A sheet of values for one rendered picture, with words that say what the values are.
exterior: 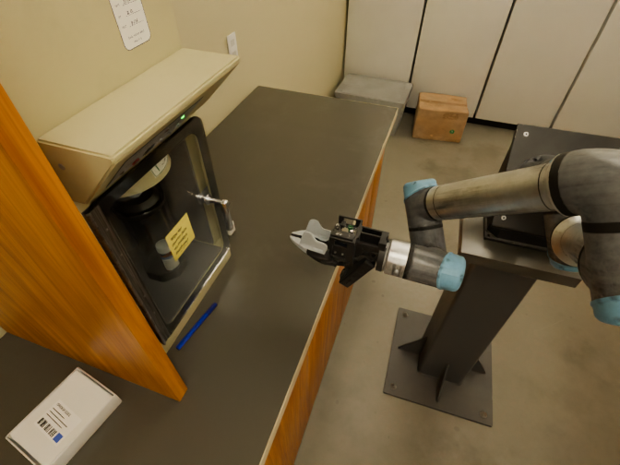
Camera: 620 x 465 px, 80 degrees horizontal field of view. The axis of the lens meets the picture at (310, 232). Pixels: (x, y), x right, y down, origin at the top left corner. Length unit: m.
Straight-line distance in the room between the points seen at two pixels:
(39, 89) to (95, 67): 0.09
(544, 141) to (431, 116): 2.20
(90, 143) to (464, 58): 3.28
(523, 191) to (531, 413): 1.54
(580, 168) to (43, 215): 0.66
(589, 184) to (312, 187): 0.88
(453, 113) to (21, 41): 3.08
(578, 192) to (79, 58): 0.68
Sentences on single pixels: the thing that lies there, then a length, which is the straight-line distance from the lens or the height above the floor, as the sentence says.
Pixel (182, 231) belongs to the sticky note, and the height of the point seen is 1.20.
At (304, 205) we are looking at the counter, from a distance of 1.22.
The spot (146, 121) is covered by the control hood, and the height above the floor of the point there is 1.51.
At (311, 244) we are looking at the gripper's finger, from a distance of 0.79.
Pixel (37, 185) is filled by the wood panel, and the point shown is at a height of 1.52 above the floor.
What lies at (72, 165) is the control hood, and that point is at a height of 1.48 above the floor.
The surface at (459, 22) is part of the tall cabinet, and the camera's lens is 3.49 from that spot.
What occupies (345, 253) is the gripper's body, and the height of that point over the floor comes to 1.18.
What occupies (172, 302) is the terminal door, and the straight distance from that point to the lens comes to 0.87.
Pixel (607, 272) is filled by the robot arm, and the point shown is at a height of 1.38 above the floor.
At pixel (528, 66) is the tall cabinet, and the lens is 3.62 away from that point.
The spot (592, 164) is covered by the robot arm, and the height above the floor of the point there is 1.47.
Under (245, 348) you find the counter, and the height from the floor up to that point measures 0.94.
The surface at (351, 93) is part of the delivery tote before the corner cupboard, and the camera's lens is 3.34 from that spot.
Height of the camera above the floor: 1.75
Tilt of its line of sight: 46 degrees down
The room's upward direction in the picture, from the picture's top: straight up
